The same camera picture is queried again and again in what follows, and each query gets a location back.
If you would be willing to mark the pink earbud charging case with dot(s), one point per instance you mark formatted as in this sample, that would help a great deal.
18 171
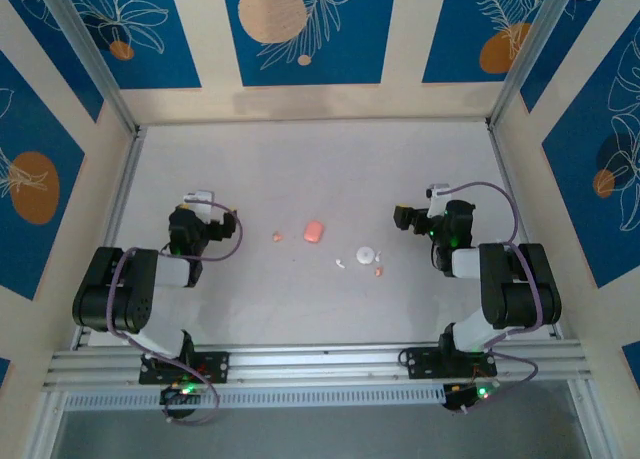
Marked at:
313 232

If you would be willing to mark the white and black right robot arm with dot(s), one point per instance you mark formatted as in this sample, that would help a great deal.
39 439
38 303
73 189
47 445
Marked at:
515 289

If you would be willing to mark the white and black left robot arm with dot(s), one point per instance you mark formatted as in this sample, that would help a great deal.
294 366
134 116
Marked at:
112 304

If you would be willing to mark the black controller board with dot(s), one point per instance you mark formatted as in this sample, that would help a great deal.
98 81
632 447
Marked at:
182 393
470 396

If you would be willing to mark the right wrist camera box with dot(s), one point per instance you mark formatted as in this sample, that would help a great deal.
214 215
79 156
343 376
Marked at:
439 194

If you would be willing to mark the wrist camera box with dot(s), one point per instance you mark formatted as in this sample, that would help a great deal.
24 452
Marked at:
439 194
199 197

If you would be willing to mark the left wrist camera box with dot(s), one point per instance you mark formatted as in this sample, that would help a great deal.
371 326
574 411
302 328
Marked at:
199 197

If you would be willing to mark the aluminium table side rail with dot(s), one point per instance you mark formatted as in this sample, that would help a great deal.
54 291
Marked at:
501 154
134 154

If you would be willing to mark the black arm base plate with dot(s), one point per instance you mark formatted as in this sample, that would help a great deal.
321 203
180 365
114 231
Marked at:
420 364
215 366

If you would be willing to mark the aluminium frame cross rail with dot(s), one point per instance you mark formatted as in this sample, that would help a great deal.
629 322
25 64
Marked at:
320 364

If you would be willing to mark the aluminium frame post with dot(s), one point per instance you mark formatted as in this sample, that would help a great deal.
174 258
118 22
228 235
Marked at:
85 49
530 49

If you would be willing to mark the aluminium frame leg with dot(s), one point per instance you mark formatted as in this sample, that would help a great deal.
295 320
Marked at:
47 429
587 429

